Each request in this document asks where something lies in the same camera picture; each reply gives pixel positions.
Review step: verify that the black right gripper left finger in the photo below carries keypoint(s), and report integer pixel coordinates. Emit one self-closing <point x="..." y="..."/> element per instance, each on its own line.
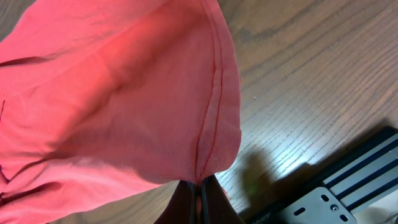
<point x="182" y="206"/>

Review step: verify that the red soccer t-shirt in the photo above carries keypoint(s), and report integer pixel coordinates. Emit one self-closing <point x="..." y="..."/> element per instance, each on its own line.
<point x="103" y="100"/>

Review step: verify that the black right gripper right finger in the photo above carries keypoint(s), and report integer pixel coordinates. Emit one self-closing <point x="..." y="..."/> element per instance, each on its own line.
<point x="215" y="206"/>

